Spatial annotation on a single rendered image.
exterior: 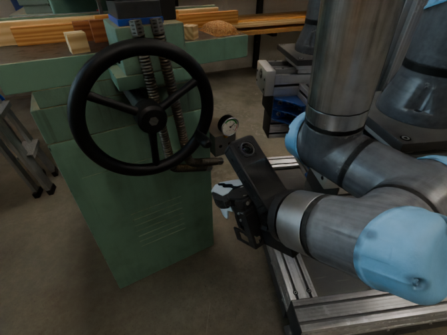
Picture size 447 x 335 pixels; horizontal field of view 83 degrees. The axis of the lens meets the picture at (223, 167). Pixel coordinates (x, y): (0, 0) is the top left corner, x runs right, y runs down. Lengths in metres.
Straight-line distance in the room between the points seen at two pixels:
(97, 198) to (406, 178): 0.76
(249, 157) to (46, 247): 1.29
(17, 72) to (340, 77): 0.60
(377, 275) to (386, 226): 0.04
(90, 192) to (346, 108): 0.71
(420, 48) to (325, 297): 0.72
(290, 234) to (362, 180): 0.11
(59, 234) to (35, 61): 1.03
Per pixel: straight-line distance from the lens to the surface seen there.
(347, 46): 0.30
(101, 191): 0.84
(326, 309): 0.94
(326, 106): 0.32
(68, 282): 1.35
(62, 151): 0.76
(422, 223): 0.24
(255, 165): 0.36
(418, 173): 0.34
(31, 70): 0.69
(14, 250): 1.60
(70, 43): 0.69
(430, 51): 0.58
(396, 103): 0.59
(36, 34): 0.83
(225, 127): 0.79
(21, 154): 1.68
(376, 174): 0.34
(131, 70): 0.60
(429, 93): 0.59
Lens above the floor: 1.05
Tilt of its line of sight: 38 degrees down
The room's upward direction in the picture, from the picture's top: straight up
